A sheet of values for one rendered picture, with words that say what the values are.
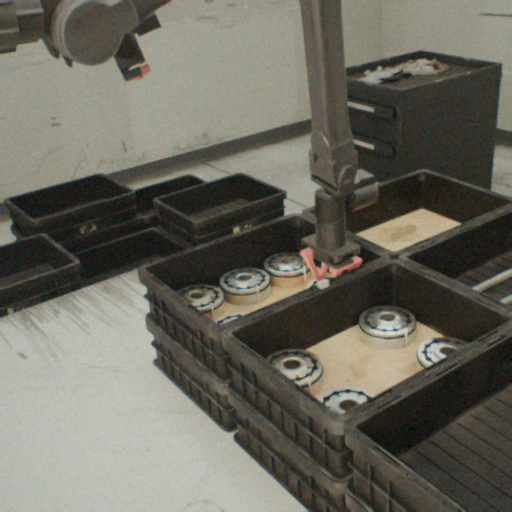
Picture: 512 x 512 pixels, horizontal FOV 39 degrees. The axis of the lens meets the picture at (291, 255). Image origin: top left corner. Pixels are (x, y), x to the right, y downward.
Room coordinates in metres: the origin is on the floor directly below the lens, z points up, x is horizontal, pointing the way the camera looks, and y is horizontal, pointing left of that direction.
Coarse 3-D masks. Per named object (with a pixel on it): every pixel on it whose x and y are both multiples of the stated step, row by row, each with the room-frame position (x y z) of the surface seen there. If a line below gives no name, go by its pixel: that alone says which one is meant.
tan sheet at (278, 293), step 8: (272, 288) 1.30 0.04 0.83; (280, 288) 1.30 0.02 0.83; (288, 288) 1.30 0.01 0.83; (296, 288) 1.29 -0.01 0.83; (304, 288) 1.29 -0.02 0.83; (272, 296) 1.27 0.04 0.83; (280, 296) 1.26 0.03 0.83; (232, 304) 1.24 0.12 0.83; (256, 304) 1.24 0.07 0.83; (264, 304) 1.23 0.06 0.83; (224, 312) 1.21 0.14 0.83; (232, 312) 1.21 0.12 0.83; (240, 312) 1.21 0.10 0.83; (248, 312) 1.21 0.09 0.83
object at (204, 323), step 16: (272, 224) 1.40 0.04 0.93; (224, 240) 1.33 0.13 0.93; (352, 240) 1.30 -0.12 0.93; (176, 256) 1.27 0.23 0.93; (384, 256) 1.22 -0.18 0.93; (144, 272) 1.20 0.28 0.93; (352, 272) 1.17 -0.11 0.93; (160, 288) 1.14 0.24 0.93; (176, 304) 1.09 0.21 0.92; (192, 304) 1.08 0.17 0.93; (272, 304) 1.06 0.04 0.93; (192, 320) 1.05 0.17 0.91; (208, 320) 1.02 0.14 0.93; (240, 320) 1.02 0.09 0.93
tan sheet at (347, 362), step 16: (336, 336) 1.11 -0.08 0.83; (352, 336) 1.10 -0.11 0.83; (416, 336) 1.10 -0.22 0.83; (432, 336) 1.09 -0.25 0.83; (320, 352) 1.06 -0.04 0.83; (336, 352) 1.06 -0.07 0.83; (352, 352) 1.05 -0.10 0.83; (368, 352) 1.05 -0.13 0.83; (384, 352) 1.05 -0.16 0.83; (400, 352) 1.05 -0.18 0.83; (416, 352) 1.05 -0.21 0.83; (336, 368) 1.01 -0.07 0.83; (352, 368) 1.01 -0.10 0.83; (368, 368) 1.00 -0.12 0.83; (384, 368) 1.00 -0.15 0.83; (400, 368) 1.00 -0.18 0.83; (336, 384) 0.96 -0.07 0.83; (352, 384) 0.96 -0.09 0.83; (368, 384) 0.96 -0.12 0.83; (384, 384) 0.96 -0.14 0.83
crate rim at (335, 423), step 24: (384, 264) 1.19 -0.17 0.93; (408, 264) 1.19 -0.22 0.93; (336, 288) 1.12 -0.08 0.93; (456, 288) 1.09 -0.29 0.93; (264, 312) 1.04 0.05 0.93; (504, 312) 1.00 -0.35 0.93; (480, 336) 0.94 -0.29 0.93; (240, 360) 0.93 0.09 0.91; (264, 360) 0.90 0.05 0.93; (288, 384) 0.84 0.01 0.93; (408, 384) 0.82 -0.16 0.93; (312, 408) 0.79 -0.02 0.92; (360, 408) 0.78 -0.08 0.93; (336, 432) 0.75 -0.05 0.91
